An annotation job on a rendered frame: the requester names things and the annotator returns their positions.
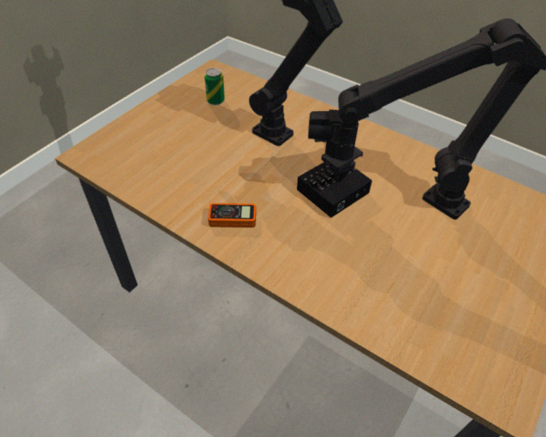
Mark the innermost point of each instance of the black lighting desk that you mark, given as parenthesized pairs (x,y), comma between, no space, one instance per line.
(321,188)

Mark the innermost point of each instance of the green drink can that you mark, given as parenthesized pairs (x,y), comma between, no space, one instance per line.
(214,86)

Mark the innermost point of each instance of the orange digital multimeter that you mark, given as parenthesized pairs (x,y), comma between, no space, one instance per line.
(232,215)

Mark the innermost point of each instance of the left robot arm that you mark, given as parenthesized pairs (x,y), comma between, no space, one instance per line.
(453,163)

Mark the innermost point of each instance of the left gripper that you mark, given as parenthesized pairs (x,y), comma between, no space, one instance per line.
(343,162)

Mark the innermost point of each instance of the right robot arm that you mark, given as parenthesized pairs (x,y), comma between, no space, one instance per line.
(323,17)

